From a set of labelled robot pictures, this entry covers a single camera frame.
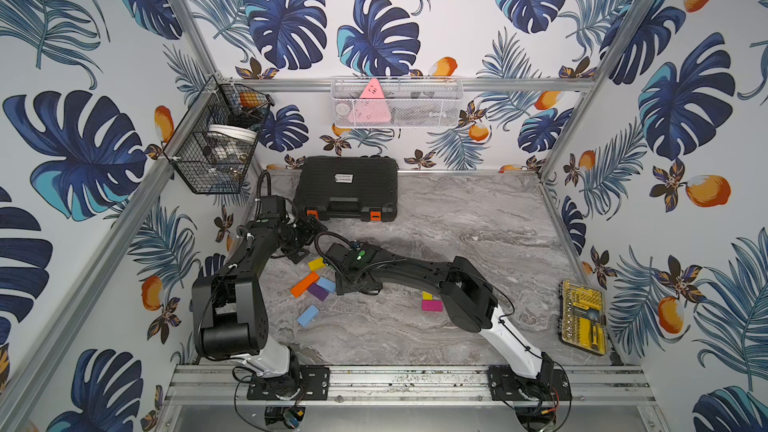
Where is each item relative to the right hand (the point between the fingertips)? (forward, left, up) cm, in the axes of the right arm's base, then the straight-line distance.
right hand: (353, 285), depth 91 cm
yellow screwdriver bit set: (-9, -64, +2) cm, 65 cm away
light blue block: (-9, +12, 0) cm, 15 cm away
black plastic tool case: (+36, +5, +5) cm, 37 cm away
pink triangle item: (+40, -5, +36) cm, 54 cm away
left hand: (+11, +10, +12) cm, 19 cm away
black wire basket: (+33, +44, +27) cm, 61 cm away
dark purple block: (-2, +10, 0) cm, 11 cm away
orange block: (-1, +16, 0) cm, 16 cm away
